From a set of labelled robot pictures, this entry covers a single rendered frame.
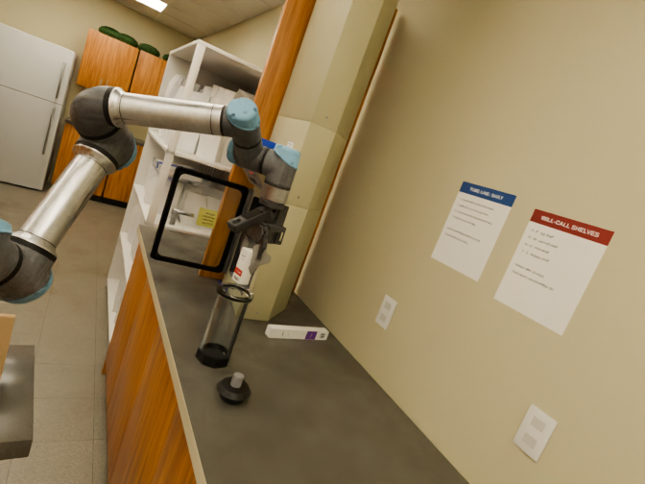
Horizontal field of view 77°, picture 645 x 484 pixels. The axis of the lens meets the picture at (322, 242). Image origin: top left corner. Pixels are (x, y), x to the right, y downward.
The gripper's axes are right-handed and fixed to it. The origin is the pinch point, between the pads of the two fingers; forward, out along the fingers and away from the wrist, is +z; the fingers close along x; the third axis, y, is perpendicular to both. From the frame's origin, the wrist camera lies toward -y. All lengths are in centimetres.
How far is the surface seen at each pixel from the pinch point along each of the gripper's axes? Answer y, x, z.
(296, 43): 38, 60, -74
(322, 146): 34, 22, -39
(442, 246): 57, -25, -21
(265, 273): 27.8, 22.5, 12.2
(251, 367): 9.0, -6.5, 30.7
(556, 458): 41, -80, 11
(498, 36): 63, -11, -91
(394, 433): 34, -45, 31
